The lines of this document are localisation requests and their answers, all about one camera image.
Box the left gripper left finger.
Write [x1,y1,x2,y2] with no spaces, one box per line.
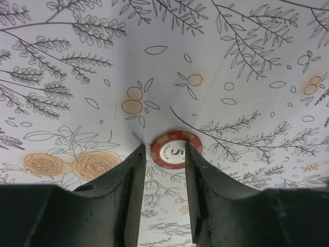
[1,145,146,246]

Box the red poker chip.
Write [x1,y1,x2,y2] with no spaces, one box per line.
[151,130,203,170]

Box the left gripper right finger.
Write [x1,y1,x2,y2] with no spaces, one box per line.
[185,144,328,246]

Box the floral table mat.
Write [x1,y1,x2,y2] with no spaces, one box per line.
[0,0,329,247]

